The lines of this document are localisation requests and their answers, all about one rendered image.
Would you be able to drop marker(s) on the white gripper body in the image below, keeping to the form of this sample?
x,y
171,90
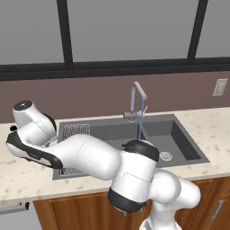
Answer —
x,y
51,141

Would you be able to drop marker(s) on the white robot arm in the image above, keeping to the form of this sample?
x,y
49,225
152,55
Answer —
x,y
90,155

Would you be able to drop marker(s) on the red bell pepper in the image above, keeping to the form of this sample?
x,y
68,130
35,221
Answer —
x,y
28,159

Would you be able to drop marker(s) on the grey metal faucet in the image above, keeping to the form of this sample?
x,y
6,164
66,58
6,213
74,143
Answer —
x,y
132,101

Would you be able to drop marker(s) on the dark grey sink basin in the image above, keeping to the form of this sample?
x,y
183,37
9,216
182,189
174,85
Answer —
x,y
176,140

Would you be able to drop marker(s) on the wooden cupboard door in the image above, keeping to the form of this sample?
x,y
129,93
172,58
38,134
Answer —
x,y
208,191
225,218
77,214

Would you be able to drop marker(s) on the grey dishwasher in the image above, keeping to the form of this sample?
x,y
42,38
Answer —
x,y
18,221

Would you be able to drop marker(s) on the blue water stream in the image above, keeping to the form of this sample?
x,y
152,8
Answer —
x,y
141,122

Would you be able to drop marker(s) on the black framed window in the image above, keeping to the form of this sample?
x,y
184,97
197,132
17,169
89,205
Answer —
x,y
125,64

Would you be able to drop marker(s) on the white wall outlet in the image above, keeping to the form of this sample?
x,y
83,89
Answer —
x,y
220,87

